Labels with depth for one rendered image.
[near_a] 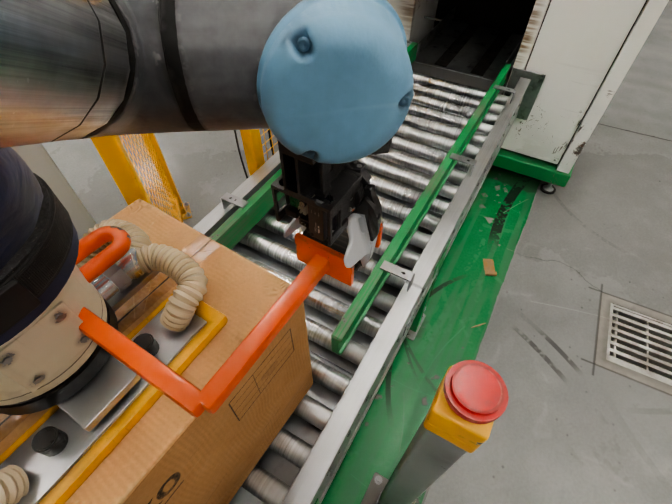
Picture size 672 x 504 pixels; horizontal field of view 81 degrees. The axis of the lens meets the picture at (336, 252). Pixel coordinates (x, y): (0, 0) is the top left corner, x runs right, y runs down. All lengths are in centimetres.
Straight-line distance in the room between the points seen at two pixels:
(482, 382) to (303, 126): 37
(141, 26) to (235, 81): 5
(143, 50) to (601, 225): 236
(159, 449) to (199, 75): 46
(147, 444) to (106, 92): 47
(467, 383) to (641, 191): 240
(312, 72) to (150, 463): 50
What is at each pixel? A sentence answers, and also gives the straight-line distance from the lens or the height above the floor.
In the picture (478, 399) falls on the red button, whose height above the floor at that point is 104.
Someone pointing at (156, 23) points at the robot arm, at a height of 140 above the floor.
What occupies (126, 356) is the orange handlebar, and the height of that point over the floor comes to 109.
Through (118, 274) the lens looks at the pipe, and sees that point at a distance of 62.
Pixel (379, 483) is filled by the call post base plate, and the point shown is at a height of 1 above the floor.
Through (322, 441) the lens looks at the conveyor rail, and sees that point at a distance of 90.
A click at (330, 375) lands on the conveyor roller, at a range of 100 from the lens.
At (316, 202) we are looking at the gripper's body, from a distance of 37.
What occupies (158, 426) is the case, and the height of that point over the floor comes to 95.
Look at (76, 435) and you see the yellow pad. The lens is 60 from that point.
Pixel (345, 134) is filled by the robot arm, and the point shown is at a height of 136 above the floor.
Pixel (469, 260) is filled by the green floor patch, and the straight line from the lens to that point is 198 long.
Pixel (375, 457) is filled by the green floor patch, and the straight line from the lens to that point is 151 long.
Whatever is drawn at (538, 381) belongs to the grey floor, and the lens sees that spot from 176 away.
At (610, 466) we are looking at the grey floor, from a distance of 176.
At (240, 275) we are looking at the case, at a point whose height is 95.
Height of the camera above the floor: 147
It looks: 50 degrees down
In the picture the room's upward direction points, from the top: straight up
